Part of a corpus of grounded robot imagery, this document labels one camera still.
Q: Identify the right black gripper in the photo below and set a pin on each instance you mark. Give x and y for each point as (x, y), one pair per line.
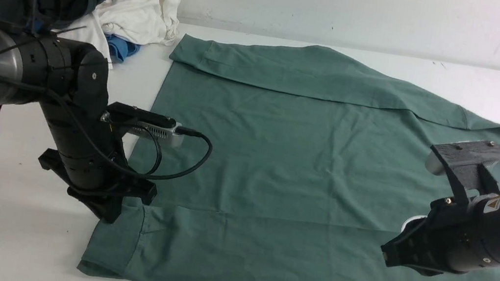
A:
(423, 243)

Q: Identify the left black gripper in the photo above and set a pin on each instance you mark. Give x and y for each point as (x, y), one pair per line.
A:
(96, 185)

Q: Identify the green long sleeve shirt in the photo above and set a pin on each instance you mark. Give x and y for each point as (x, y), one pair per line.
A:
(317, 161)

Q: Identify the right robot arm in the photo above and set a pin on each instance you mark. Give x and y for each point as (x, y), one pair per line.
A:
(477, 241)

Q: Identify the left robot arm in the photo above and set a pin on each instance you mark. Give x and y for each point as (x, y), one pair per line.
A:
(68, 79)

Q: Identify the white garment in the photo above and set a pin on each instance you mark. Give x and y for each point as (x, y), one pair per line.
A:
(117, 28)

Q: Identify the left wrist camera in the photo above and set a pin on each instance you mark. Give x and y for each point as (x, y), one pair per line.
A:
(148, 125)

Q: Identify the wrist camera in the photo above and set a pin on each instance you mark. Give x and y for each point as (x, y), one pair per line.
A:
(148, 125)
(467, 165)

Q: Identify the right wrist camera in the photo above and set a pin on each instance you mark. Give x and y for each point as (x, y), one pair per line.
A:
(467, 165)

